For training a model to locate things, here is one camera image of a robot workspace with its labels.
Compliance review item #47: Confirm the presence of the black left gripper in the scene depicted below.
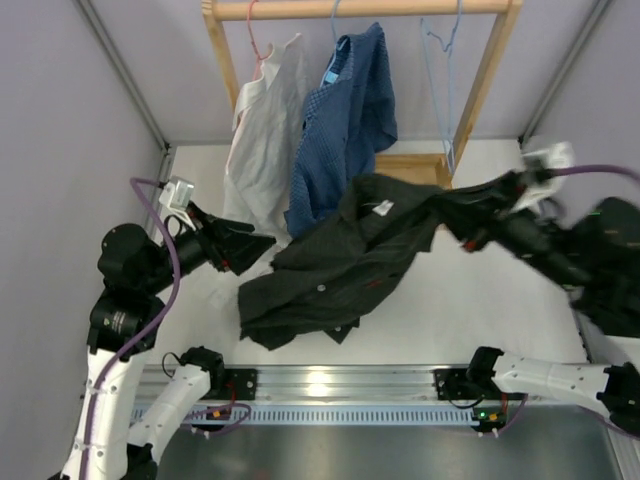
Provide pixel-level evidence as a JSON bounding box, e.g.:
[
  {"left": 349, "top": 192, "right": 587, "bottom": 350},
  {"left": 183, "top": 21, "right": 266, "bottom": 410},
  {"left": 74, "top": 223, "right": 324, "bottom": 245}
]
[{"left": 143, "top": 198, "right": 276, "bottom": 293}]

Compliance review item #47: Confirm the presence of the dark pinstriped shirt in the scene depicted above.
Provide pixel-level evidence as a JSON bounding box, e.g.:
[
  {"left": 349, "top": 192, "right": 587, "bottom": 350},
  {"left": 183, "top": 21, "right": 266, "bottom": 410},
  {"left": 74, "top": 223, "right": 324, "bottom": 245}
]
[{"left": 238, "top": 173, "right": 524, "bottom": 350}]

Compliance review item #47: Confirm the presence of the light blue hanger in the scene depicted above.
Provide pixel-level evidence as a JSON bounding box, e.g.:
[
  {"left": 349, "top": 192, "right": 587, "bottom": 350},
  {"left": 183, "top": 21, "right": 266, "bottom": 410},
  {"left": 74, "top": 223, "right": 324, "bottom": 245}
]
[{"left": 420, "top": 1, "right": 463, "bottom": 175}]

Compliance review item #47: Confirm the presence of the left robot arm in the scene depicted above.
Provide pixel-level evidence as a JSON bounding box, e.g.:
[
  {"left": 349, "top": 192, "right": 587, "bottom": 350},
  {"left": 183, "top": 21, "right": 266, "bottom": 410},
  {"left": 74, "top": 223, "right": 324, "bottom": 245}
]
[{"left": 56, "top": 203, "right": 276, "bottom": 479}]

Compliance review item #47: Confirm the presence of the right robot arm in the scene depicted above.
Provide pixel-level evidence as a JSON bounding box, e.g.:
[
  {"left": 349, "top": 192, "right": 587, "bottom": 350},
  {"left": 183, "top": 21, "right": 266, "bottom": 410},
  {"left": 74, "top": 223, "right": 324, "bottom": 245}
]
[{"left": 465, "top": 197, "right": 639, "bottom": 436}]

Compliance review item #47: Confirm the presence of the white shirt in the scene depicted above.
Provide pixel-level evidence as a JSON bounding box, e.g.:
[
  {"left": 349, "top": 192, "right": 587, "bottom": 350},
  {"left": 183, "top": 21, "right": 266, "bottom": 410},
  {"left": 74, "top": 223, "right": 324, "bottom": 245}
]
[{"left": 202, "top": 33, "right": 311, "bottom": 310}]

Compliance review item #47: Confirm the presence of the blue checked shirt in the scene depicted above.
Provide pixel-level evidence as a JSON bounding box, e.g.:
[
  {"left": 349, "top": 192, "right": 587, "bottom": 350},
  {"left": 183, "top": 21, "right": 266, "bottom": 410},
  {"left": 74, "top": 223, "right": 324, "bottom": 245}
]
[{"left": 285, "top": 23, "right": 398, "bottom": 238}]

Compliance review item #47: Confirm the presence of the pink hanger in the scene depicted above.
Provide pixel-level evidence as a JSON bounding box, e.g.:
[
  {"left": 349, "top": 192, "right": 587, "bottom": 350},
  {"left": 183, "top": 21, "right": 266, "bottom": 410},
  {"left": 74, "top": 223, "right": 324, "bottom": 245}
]
[{"left": 246, "top": 0, "right": 271, "bottom": 81}]

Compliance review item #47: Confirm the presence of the blue hanger under blue shirt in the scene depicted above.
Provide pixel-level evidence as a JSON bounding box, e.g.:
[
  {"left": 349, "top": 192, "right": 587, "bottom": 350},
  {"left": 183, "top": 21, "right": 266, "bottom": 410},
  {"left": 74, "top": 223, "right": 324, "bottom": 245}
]
[{"left": 329, "top": 0, "right": 342, "bottom": 49}]

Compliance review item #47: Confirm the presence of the wooden clothes rack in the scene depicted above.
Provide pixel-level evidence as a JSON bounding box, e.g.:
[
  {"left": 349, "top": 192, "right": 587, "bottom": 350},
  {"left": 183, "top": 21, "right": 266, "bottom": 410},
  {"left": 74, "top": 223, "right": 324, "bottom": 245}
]
[{"left": 201, "top": 0, "right": 522, "bottom": 188}]

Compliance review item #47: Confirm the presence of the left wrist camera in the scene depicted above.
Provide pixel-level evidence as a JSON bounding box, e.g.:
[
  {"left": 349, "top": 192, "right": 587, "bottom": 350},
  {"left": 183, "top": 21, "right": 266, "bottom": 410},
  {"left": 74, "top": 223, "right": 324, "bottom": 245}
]
[{"left": 159, "top": 176, "right": 195, "bottom": 227}]

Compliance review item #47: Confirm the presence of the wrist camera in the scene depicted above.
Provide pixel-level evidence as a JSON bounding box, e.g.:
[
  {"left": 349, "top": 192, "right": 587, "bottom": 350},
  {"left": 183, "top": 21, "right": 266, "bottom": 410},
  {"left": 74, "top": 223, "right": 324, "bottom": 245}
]
[
  {"left": 159, "top": 176, "right": 195, "bottom": 227},
  {"left": 512, "top": 142, "right": 575, "bottom": 212}
]

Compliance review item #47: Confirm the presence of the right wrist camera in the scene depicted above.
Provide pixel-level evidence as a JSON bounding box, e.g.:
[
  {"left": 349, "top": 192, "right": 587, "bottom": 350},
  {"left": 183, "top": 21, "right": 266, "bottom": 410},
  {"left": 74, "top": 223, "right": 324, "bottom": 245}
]
[{"left": 512, "top": 142, "right": 575, "bottom": 212}]

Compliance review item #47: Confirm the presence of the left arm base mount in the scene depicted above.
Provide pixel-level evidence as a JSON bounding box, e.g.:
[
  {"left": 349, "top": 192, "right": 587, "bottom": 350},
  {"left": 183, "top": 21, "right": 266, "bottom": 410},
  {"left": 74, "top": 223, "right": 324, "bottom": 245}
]
[{"left": 202, "top": 368, "right": 258, "bottom": 402}]

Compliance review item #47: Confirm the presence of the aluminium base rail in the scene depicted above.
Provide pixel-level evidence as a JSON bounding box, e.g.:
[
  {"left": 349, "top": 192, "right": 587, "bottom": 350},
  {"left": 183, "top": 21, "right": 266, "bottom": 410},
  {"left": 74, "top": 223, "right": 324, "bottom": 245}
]
[{"left": 134, "top": 363, "right": 609, "bottom": 404}]

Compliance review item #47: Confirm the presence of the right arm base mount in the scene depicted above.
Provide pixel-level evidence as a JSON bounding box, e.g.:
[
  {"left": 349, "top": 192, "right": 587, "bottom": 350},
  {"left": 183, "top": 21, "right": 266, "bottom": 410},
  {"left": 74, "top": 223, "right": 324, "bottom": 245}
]
[{"left": 433, "top": 368, "right": 502, "bottom": 404}]

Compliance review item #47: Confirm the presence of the aluminium frame post left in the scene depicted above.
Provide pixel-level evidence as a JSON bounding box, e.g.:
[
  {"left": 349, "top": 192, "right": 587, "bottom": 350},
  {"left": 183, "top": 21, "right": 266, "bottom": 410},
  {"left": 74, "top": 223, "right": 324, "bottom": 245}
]
[{"left": 69, "top": 0, "right": 174, "bottom": 231}]

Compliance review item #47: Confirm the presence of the aluminium frame post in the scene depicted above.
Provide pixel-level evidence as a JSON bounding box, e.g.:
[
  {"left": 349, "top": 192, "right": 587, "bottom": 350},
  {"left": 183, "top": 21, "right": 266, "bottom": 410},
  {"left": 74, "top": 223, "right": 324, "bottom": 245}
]
[
  {"left": 517, "top": 0, "right": 614, "bottom": 146},
  {"left": 69, "top": 0, "right": 174, "bottom": 231}
]

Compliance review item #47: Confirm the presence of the perforated cable duct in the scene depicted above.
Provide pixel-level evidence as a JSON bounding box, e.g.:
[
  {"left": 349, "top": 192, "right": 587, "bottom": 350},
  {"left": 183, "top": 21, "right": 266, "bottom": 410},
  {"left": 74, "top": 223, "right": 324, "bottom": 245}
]
[{"left": 129, "top": 403, "right": 506, "bottom": 426}]

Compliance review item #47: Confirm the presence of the aluminium frame post right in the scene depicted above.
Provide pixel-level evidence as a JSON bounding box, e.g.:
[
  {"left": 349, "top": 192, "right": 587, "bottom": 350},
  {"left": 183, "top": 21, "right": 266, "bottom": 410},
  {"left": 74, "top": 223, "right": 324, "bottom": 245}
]
[{"left": 517, "top": 0, "right": 614, "bottom": 146}]

